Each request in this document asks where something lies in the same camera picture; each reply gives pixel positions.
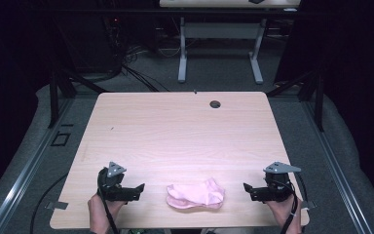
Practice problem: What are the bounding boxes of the dark curtain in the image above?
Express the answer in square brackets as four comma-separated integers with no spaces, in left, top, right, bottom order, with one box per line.
[274,0,374,207]
[0,0,55,207]

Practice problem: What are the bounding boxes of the person's right hand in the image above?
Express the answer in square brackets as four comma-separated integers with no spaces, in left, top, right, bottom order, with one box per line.
[265,194,303,226]

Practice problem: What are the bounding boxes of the aluminium floor rail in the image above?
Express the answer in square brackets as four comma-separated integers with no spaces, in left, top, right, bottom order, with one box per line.
[301,100,374,234]
[0,97,76,234]

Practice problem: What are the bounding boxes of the white desk with metal legs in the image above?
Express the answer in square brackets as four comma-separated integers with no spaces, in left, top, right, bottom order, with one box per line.
[159,0,302,85]

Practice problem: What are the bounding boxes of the bundle of black cables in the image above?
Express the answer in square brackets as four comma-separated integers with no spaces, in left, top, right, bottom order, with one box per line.
[103,16,171,94]

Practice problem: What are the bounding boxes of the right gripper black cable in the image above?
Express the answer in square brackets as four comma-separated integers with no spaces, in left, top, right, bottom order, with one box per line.
[280,179,299,234]

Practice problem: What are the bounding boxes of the pink sock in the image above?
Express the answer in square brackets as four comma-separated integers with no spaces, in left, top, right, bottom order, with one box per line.
[166,176,226,211]

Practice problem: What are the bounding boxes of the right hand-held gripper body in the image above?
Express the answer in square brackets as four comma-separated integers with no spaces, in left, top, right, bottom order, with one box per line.
[248,161,302,203]

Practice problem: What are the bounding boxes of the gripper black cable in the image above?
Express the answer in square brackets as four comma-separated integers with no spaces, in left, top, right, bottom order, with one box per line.
[280,179,299,234]
[96,186,120,234]

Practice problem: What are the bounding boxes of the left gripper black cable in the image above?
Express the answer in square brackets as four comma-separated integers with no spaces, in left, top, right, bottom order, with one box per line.
[96,186,120,234]

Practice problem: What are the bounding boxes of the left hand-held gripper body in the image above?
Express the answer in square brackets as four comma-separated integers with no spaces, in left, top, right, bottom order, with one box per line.
[96,161,142,202]

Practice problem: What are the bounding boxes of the black metal frame stand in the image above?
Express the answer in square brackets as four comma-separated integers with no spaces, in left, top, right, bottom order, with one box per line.
[266,68,326,133]
[46,68,109,130]

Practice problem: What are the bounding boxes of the black horizontal frame bar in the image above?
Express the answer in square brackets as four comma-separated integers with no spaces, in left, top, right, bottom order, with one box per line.
[45,8,306,17]

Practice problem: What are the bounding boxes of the black floor cable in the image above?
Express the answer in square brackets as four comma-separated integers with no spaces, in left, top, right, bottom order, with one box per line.
[29,173,70,234]

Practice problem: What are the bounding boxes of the person's left hand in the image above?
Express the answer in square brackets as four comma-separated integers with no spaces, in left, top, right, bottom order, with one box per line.
[87,192,128,226]

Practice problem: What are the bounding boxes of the black tape rectangle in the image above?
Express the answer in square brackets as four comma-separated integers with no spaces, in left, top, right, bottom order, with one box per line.
[50,131,72,147]

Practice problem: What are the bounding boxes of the black computer cabinet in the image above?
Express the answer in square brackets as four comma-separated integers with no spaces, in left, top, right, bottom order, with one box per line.
[72,0,125,74]

